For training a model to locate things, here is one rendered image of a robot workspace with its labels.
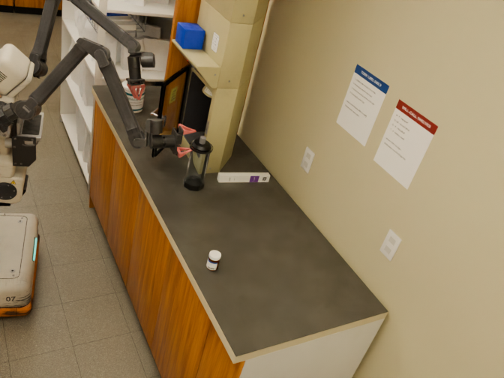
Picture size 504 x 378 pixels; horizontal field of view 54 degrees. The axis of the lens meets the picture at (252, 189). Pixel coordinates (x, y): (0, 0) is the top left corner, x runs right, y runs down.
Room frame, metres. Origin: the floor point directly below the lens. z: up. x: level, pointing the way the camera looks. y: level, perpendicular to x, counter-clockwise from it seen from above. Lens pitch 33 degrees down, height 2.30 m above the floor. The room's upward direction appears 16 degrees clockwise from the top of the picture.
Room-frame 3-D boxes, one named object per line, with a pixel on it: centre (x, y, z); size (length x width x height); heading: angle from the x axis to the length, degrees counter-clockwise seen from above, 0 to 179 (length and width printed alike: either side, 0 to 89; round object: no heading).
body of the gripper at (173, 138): (1.89, 0.41, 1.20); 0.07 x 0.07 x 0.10; 36
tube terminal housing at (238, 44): (2.31, 0.27, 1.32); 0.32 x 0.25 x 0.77; 36
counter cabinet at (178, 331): (2.13, 0.21, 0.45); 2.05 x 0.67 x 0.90; 36
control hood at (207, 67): (2.20, 0.42, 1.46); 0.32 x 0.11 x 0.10; 36
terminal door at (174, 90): (2.20, 0.49, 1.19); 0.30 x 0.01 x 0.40; 172
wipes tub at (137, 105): (2.59, 0.81, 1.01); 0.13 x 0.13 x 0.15
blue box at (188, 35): (2.27, 0.47, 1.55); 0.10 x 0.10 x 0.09; 36
